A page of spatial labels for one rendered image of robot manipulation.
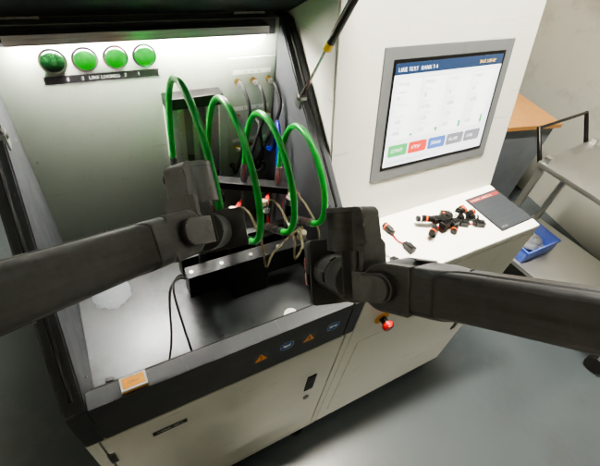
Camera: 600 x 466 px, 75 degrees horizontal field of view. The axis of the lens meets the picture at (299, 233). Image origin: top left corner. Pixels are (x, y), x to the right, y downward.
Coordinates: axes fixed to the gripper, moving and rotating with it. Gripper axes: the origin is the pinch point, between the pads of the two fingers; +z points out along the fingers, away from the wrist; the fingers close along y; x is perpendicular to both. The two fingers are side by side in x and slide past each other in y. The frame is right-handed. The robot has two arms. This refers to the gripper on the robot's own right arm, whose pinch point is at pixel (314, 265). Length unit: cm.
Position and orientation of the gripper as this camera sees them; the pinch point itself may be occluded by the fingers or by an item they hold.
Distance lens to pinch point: 70.3
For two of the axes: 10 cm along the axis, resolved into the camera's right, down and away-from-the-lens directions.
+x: -9.7, 0.7, -2.4
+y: -0.7, -10.0, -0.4
